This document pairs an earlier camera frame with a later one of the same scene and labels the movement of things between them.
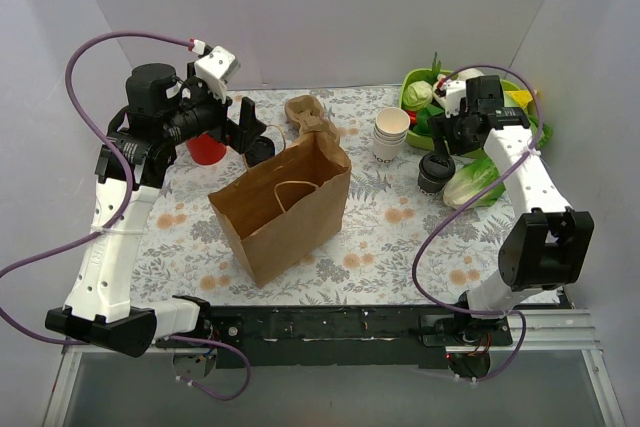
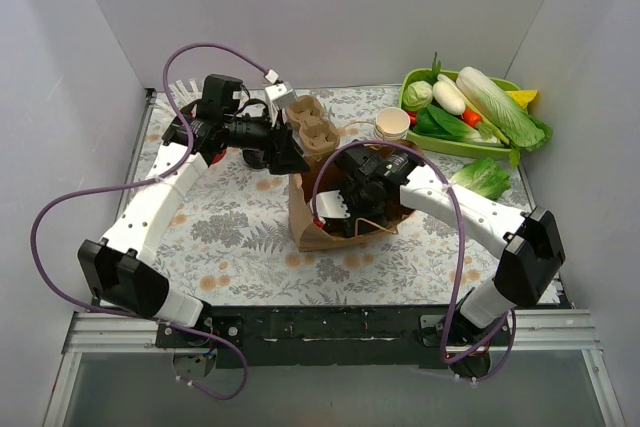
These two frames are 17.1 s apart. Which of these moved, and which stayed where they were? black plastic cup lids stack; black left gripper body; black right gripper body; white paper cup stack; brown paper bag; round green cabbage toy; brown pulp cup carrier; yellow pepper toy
Moved: black left gripper body; brown paper bag; black right gripper body
Stayed: round green cabbage toy; black plastic cup lids stack; brown pulp cup carrier; yellow pepper toy; white paper cup stack
